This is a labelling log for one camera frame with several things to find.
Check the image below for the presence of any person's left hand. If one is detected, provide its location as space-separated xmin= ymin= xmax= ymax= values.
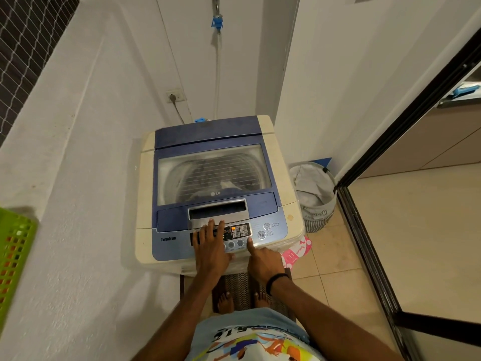
xmin=192 ymin=219 xmax=236 ymax=280

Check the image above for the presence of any person's right hand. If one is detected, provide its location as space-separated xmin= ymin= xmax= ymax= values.
xmin=246 ymin=238 xmax=285 ymax=286

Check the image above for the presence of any person's right forearm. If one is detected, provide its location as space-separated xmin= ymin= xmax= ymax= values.
xmin=270 ymin=277 xmax=406 ymax=361

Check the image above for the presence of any person's left forearm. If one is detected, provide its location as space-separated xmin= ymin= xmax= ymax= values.
xmin=132 ymin=272 xmax=227 ymax=361

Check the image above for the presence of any striped floor mat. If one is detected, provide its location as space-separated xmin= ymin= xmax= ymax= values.
xmin=211 ymin=272 xmax=298 ymax=323

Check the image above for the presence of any person's left foot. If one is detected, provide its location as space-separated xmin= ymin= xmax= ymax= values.
xmin=217 ymin=292 xmax=236 ymax=315

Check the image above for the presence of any black wristband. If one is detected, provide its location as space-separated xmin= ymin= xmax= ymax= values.
xmin=265 ymin=273 xmax=289 ymax=297

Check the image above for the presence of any blue and cream washing machine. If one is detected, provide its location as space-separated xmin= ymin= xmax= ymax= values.
xmin=135 ymin=115 xmax=306 ymax=277

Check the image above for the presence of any pink and white packet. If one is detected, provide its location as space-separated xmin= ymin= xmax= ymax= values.
xmin=281 ymin=235 xmax=313 ymax=269

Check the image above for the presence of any light blue printed shirt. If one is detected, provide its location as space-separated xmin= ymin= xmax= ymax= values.
xmin=186 ymin=308 xmax=328 ymax=361

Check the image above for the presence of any grey fabric laundry basket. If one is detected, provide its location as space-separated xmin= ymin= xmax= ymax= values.
xmin=288 ymin=161 xmax=338 ymax=234

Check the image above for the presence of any green plastic basket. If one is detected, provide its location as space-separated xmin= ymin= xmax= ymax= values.
xmin=0 ymin=207 xmax=40 ymax=332

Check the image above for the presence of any beige kitchen cabinet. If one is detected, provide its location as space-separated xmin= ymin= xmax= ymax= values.
xmin=358 ymin=65 xmax=481 ymax=179

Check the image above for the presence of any window safety net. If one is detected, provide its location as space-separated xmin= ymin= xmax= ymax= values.
xmin=0 ymin=0 xmax=80 ymax=148

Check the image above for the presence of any blue object on counter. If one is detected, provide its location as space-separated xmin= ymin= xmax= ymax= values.
xmin=448 ymin=84 xmax=481 ymax=101

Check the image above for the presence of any grey plug with cable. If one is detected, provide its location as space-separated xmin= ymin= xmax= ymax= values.
xmin=169 ymin=93 xmax=186 ymax=125

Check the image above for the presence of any black sliding door frame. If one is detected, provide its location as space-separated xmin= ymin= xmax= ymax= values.
xmin=334 ymin=29 xmax=481 ymax=361

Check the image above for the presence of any white water hose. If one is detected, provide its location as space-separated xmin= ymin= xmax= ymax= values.
xmin=213 ymin=32 xmax=223 ymax=121

